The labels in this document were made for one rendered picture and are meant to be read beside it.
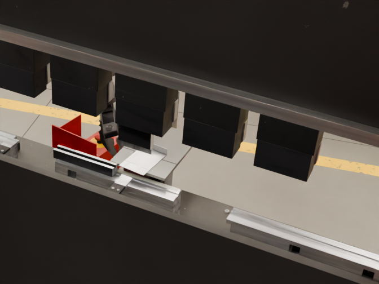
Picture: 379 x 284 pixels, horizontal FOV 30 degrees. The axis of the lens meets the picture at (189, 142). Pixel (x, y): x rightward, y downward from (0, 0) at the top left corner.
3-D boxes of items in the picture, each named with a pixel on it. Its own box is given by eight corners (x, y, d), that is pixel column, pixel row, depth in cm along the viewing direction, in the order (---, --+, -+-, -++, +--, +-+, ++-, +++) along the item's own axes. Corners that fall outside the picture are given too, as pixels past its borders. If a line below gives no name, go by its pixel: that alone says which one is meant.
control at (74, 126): (122, 165, 264) (123, 125, 255) (95, 186, 253) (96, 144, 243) (80, 147, 273) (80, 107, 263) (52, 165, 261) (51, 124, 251)
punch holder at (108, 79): (112, 104, 201) (113, 52, 192) (97, 118, 194) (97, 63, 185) (66, 91, 205) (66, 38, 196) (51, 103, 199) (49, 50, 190)
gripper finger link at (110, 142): (120, 156, 237) (114, 131, 234) (120, 162, 231) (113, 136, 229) (111, 159, 237) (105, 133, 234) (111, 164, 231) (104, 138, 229)
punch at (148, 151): (153, 152, 199) (154, 124, 194) (149, 156, 197) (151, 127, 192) (121, 142, 202) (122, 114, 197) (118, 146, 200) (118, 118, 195)
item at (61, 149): (117, 172, 209) (117, 163, 207) (112, 177, 206) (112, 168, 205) (58, 152, 215) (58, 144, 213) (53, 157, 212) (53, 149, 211)
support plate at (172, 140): (199, 138, 224) (200, 135, 223) (164, 181, 203) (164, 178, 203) (149, 122, 229) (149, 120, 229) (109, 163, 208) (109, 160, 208)
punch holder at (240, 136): (244, 143, 189) (252, 89, 180) (233, 159, 182) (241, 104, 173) (193, 128, 194) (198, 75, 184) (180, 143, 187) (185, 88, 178)
